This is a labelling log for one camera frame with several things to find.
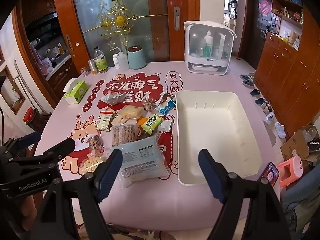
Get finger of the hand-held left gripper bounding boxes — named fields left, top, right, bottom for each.
left=42, top=138, right=76, bottom=161
left=0, top=131, right=42, bottom=155

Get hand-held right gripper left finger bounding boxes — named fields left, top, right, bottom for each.
left=30, top=149, right=123, bottom=240

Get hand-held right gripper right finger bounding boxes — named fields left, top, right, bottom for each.
left=198, top=149, right=292, bottom=240

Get white plastic bin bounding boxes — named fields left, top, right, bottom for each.
left=175, top=90, right=262, bottom=186

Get brown cracker packet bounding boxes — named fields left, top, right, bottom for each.
left=110, top=111, right=128, bottom=127

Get clear nut snack packet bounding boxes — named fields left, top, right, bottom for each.
left=142, top=99, right=157, bottom=112
left=86, top=135, right=105, bottom=155

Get clear bag yellow puffs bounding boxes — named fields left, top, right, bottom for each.
left=80, top=154, right=108, bottom=175

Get red lid container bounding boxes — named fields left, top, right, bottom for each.
left=23, top=107, right=38, bottom=124

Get large clear blue bag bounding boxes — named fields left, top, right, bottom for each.
left=111, top=136, right=170, bottom=188

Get clear cracker pack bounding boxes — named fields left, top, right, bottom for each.
left=111, top=124, right=140, bottom=147

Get green white snack packet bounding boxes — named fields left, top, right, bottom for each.
left=96, top=112, right=113, bottom=132

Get dark foil snack packet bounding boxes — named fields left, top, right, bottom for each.
left=137, top=129, right=160, bottom=140

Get green tissue box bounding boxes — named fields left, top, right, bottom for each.
left=62, top=78, right=88, bottom=105

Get smartphone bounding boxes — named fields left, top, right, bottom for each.
left=257, top=162, right=280, bottom=188

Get yellow bread pack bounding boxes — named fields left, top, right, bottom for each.
left=121, top=104, right=145, bottom=120

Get silver red crumpled packet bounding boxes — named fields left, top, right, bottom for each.
left=100, top=90, right=128, bottom=105

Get pink plastic stool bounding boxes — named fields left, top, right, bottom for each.
left=276, top=155, right=303, bottom=188

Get blue white snack packet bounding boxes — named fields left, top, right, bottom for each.
left=157, top=98, right=177, bottom=115

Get small spice jar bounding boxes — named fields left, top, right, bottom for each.
left=88, top=59, right=98, bottom=75

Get cardboard box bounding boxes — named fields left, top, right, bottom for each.
left=280, top=125, right=320, bottom=165

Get person's jeans leg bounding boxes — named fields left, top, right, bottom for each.
left=281, top=165, right=320, bottom=240

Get dark small snack packet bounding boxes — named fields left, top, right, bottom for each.
left=156, top=92, right=175, bottom=105

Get green label glass bottle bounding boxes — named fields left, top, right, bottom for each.
left=94, top=46, right=109, bottom=73

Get white wash bottle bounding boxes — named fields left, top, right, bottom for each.
left=110, top=47, right=130, bottom=71

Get teal canister brown lid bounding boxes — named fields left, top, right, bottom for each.
left=127, top=46, right=147, bottom=70

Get white sterilizer cabinet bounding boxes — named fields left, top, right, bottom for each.
left=184, top=21, right=237, bottom=76

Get wooden glass sliding door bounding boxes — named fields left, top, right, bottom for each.
left=52, top=0, right=200, bottom=64

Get dark entrance door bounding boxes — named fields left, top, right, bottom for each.
left=237, top=0, right=272, bottom=69

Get wooden display shelf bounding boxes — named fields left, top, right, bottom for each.
left=271, top=0, right=304, bottom=50

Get wooden wall cabinet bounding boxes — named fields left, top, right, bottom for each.
left=255, top=10, right=320, bottom=137

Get metal door handle plate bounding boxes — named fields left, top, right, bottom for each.
left=173, top=6, right=181, bottom=31

